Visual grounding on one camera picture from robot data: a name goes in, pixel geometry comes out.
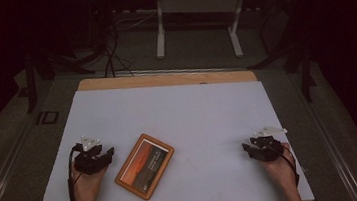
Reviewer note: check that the white table mat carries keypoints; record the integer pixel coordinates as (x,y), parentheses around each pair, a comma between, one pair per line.
(181,113)

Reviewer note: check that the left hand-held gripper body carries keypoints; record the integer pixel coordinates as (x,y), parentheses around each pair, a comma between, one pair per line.
(88,165)

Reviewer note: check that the person's right hand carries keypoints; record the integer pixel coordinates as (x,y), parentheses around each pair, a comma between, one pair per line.
(281,170)

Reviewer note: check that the black metal stand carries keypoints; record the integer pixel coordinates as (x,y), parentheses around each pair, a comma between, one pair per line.
(305,77)
(30,82)

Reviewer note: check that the white metal stand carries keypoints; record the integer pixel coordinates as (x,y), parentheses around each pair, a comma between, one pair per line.
(159,32)

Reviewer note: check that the wooden photo frame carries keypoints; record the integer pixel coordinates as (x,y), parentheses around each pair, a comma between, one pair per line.
(144,166)

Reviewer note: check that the black floor bracket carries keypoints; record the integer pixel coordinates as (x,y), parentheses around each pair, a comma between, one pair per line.
(47,117)

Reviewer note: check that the person's left hand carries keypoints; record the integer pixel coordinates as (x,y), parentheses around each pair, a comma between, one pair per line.
(88,187)

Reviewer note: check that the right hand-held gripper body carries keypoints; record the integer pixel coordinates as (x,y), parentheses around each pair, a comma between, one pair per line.
(267,149)

